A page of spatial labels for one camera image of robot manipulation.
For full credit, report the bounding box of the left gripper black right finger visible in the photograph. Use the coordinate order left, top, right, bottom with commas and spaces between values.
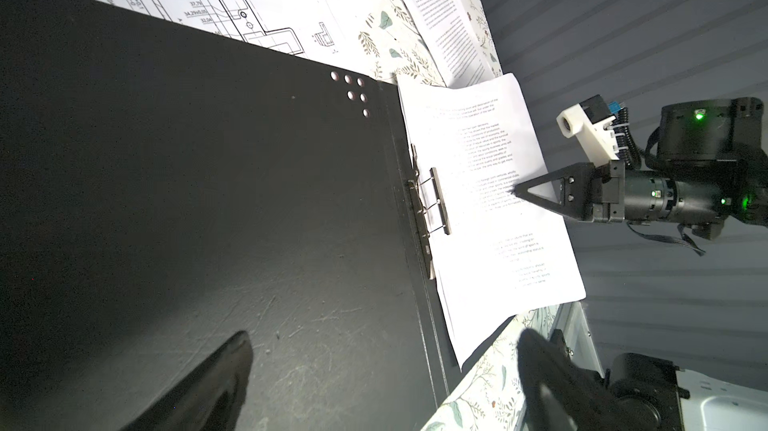
517, 329, 605, 430

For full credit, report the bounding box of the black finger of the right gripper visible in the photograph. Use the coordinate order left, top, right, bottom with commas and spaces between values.
512, 163, 596, 221

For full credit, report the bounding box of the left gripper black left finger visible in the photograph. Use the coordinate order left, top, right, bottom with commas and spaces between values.
124, 331, 253, 430

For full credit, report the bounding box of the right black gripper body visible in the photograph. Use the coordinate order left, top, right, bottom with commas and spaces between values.
590, 97, 767, 240

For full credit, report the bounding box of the printed paper sheet edge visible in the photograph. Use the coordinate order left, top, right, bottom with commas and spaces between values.
398, 74, 586, 364

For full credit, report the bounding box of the red folder black inside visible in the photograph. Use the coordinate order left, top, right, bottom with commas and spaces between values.
1, 0, 469, 430

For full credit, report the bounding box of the printed paper sheet far right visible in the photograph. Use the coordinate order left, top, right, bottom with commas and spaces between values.
402, 0, 494, 89

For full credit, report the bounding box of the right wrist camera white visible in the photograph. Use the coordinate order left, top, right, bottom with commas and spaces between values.
556, 95, 619, 166

